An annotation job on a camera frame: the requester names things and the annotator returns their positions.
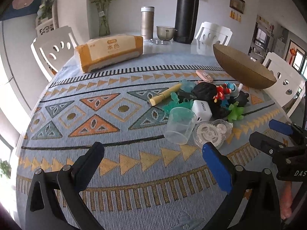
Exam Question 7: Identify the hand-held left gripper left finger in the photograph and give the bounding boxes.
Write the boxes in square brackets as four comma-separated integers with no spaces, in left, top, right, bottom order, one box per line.
[25,142,106,230]

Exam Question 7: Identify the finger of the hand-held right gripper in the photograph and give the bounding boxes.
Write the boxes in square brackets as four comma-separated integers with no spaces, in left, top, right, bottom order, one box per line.
[249,131,292,160]
[269,119,307,144]

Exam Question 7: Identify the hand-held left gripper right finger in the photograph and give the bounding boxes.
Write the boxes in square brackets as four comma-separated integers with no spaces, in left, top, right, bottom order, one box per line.
[202,142,281,230]

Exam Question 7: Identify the green plastic toy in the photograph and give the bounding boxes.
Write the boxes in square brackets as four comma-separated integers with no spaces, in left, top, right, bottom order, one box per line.
[227,101,245,122]

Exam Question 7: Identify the black-haired boy figurine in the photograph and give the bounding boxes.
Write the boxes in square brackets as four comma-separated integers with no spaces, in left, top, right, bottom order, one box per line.
[231,83,250,108]

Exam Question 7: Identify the white charger cube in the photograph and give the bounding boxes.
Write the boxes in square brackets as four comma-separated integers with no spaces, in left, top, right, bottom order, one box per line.
[191,100,213,122]

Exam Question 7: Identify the brown woven bowl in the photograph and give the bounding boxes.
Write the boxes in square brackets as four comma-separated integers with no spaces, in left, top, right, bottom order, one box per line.
[213,44,277,89]

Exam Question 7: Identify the person's right hand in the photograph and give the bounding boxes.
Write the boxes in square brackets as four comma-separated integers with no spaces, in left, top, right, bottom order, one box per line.
[281,182,293,219]

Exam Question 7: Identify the white chair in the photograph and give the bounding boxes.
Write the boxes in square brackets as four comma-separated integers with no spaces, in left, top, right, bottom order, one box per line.
[195,21,233,46]
[31,26,78,82]
[262,52,305,118]

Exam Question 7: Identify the black lump object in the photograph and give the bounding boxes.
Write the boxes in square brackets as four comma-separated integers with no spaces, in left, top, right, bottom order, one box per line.
[211,101,232,118]

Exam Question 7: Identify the patterned blue tablecloth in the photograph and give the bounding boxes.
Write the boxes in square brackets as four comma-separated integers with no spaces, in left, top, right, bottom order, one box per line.
[16,51,292,230]

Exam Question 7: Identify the clear plastic cup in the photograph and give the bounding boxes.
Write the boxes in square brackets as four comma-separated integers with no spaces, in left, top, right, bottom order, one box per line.
[164,107,196,145]

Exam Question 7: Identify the red figurine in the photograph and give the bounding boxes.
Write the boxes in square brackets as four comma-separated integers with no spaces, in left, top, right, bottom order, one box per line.
[213,83,235,104]

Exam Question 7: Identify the window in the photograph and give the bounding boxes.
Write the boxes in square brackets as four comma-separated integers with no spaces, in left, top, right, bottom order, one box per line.
[296,49,307,77]

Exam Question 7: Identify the red door decoration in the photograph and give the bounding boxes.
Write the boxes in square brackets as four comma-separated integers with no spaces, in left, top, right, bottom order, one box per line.
[286,39,299,65]

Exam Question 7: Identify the black plush toy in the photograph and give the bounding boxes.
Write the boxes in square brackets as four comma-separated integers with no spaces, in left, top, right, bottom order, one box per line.
[191,82,217,100]

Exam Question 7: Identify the dark flat box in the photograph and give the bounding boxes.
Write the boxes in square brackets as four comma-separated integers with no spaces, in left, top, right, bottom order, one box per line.
[179,91,199,100]

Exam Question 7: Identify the green plant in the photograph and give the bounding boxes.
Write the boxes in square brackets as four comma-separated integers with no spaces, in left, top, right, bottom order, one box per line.
[0,159,12,180]

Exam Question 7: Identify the pink round case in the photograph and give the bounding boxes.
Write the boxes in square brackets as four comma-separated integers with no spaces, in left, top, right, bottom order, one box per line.
[196,69,214,82]

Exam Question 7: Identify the yellow pen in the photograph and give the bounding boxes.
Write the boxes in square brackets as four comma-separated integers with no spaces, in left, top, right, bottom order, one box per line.
[149,83,182,106]

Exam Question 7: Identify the cluttered shelf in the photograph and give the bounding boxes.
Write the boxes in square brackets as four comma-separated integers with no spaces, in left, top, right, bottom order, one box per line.
[254,14,276,53]

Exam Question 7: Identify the yellow tissue pack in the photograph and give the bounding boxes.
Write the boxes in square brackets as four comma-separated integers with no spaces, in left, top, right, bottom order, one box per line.
[74,35,144,74]

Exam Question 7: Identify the framed picture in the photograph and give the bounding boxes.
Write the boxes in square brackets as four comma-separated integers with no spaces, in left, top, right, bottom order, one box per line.
[229,0,245,14]

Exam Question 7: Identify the glass vase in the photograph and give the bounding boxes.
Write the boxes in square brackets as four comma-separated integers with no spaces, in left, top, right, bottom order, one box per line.
[97,5,111,37]

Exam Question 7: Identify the white carved cabinet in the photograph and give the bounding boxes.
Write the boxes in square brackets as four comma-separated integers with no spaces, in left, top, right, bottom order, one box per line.
[35,17,59,37]

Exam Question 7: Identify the large black thermos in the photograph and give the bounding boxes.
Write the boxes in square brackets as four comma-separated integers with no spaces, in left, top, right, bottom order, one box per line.
[173,0,200,44]

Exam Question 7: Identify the beige thermos flask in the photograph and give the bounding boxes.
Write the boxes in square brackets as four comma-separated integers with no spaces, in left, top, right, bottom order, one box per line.
[140,6,155,41]

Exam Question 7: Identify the potted flowers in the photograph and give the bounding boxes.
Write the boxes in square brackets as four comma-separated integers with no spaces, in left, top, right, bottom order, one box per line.
[37,0,57,20]

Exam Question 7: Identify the blue wall painting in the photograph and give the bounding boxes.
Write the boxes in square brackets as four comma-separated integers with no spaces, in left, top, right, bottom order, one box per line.
[0,0,43,21]

